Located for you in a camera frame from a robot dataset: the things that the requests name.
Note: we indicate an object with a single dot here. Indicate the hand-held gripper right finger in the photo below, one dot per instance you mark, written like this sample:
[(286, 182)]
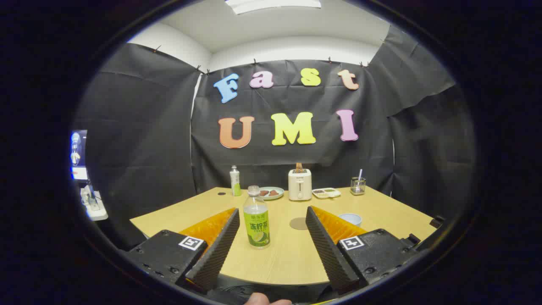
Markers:
[(328, 254)]

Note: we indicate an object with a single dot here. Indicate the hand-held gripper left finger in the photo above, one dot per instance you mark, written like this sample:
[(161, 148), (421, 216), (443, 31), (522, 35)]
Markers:
[(214, 254)]

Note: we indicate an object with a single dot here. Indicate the pale blue cup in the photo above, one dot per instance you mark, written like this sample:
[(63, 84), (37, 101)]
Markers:
[(350, 219)]

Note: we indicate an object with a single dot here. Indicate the round brown coaster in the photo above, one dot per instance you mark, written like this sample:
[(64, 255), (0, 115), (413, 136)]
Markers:
[(299, 223)]

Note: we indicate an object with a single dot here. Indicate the green label juice bottle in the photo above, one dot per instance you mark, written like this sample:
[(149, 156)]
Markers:
[(256, 224)]

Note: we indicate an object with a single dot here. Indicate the small white green bottle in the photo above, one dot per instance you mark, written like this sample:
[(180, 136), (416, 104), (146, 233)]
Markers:
[(235, 182)]

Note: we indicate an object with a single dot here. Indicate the wooden table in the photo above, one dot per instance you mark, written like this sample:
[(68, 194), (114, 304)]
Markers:
[(288, 258)]

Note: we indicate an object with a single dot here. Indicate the white divided tray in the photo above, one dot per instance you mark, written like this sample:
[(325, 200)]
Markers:
[(326, 193)]

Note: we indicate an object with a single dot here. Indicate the cream toaster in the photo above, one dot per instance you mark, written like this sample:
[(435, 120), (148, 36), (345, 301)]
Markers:
[(300, 186)]

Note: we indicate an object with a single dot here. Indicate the pale green plate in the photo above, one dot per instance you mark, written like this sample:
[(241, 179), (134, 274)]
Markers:
[(279, 194)]

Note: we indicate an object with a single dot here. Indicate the small black box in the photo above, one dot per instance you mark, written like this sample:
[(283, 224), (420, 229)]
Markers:
[(438, 221)]

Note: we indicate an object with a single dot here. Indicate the white power strip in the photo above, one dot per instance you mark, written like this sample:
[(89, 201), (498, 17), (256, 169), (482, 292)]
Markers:
[(95, 205)]

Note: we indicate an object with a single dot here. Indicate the computer monitor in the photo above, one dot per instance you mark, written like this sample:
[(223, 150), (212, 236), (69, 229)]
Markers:
[(79, 154)]

